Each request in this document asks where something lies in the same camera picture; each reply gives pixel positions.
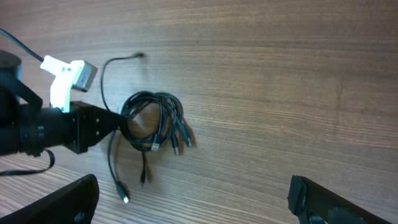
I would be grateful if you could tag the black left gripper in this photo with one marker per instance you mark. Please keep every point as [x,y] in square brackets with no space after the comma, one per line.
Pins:
[89,124]

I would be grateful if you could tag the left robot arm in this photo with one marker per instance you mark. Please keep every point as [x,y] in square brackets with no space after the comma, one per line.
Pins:
[27,126]

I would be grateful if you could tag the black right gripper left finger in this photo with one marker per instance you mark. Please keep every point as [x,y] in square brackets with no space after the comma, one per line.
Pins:
[73,203]

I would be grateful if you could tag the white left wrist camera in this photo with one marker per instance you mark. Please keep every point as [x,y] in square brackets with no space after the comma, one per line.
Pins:
[77,75]

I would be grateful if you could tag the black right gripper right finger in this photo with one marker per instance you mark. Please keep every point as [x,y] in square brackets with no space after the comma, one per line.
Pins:
[312,203]

